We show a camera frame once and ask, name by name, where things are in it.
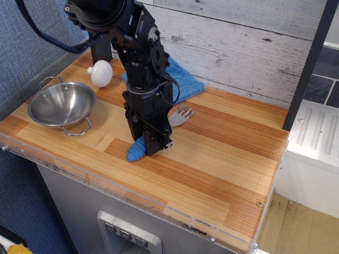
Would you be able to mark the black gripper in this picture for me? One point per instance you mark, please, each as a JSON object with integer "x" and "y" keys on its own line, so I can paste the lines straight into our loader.
{"x": 148, "y": 116}

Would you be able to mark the blue handled metal fork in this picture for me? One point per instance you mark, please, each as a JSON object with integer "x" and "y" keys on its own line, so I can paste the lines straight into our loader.
{"x": 181, "y": 115}

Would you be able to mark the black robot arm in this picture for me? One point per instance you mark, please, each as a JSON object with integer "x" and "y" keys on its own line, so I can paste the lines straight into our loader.
{"x": 136, "y": 38}

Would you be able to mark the blue folded cloth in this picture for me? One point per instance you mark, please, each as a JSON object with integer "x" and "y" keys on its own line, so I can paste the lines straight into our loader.
{"x": 187, "y": 85}

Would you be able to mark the white mushroom toy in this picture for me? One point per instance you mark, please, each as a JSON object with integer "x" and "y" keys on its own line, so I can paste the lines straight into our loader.
{"x": 101, "y": 73}

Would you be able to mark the silver dispenser button panel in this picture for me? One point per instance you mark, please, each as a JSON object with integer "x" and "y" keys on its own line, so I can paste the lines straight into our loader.
{"x": 121, "y": 236}

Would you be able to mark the white toy sink drainboard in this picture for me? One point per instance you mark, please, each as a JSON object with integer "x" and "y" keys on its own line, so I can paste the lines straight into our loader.
{"x": 308, "y": 173}

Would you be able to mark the yellow object at corner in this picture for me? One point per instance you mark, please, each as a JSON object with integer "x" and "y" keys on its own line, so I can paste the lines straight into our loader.
{"x": 18, "y": 249}

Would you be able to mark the steel bowl with handles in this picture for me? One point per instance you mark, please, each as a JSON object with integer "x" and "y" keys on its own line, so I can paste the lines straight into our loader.
{"x": 62, "y": 104}

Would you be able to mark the dark left frame post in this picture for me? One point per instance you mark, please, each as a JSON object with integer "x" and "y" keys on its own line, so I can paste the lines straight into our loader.
{"x": 101, "y": 51}

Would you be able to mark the dark frame post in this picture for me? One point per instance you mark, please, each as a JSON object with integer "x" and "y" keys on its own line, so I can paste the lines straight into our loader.
{"x": 101, "y": 51}
{"x": 316, "y": 47}

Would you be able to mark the dark right frame post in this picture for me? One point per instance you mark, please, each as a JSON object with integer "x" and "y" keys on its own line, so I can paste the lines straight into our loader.
{"x": 316, "y": 47}

